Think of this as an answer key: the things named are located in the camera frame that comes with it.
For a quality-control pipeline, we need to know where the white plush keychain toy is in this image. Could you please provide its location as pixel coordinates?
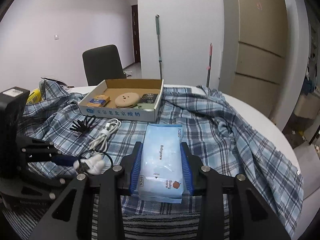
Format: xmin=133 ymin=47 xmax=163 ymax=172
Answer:
xmin=73 ymin=153 xmax=113 ymax=176

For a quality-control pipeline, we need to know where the white usb cable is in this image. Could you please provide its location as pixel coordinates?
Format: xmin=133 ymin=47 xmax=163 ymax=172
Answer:
xmin=88 ymin=118 xmax=122 ymax=153

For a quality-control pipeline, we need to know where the blue baby wipes pack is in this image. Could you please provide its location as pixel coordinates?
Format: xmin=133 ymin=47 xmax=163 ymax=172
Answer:
xmin=136 ymin=124 xmax=184 ymax=204

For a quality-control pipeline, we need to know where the yellow packet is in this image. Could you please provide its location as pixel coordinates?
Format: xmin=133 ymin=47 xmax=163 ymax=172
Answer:
xmin=26 ymin=88 xmax=41 ymax=105

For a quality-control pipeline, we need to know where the blue plaid shirt cloth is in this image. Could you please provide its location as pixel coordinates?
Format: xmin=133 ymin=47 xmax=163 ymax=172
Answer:
xmin=17 ymin=80 xmax=303 ymax=239

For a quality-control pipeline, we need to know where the orange blue small box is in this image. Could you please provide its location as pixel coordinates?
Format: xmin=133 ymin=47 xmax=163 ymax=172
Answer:
xmin=87 ymin=94 xmax=110 ymax=107

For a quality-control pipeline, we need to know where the round tan cookie-shaped object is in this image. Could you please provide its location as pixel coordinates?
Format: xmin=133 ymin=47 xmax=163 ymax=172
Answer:
xmin=114 ymin=92 xmax=140 ymax=108

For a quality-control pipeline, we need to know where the white cardboard tray box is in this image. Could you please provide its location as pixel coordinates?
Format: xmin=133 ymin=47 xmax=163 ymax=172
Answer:
xmin=78 ymin=79 xmax=164 ymax=122

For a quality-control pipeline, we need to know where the dark grey chair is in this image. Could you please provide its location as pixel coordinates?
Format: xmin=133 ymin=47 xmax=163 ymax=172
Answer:
xmin=82 ymin=44 xmax=126 ymax=86

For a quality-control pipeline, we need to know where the black small box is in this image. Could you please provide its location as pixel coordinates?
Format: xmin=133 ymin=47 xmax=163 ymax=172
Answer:
xmin=137 ymin=93 xmax=158 ymax=109

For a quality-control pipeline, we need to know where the gold three-door refrigerator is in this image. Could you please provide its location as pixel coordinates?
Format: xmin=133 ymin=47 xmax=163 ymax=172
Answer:
xmin=219 ymin=0 xmax=288 ymax=117

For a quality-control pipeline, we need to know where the dark brown door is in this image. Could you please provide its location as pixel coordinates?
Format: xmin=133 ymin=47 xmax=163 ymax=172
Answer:
xmin=131 ymin=5 xmax=140 ymax=63

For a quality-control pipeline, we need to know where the grey green mop handle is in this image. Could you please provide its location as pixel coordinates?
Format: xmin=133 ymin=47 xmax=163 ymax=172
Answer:
xmin=155 ymin=15 xmax=163 ymax=80

